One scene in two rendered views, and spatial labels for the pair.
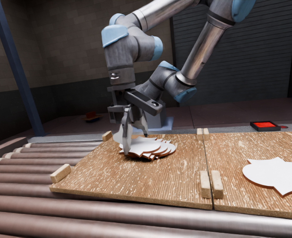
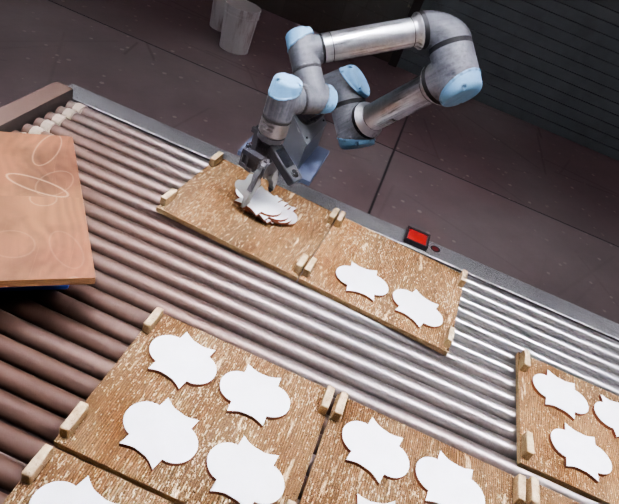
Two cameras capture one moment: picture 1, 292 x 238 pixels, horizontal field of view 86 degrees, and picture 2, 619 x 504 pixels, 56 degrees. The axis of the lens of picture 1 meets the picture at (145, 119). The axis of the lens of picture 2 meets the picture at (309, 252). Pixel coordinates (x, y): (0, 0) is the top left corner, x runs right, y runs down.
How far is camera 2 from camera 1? 1.10 m
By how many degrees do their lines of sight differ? 23
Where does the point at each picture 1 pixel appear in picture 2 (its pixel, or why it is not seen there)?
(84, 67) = not seen: outside the picture
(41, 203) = (151, 220)
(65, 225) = (181, 248)
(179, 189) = (279, 259)
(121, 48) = (286, 108)
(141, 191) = (247, 248)
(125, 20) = (308, 49)
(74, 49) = not seen: outside the picture
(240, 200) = (317, 283)
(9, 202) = (115, 205)
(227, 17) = (435, 96)
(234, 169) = (334, 264)
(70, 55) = not seen: outside the picture
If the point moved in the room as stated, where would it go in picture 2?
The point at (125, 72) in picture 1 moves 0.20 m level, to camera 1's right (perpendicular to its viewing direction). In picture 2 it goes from (279, 130) to (355, 153)
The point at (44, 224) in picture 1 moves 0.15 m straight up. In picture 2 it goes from (162, 239) to (172, 190)
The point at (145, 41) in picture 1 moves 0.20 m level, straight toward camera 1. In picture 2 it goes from (316, 100) to (308, 135)
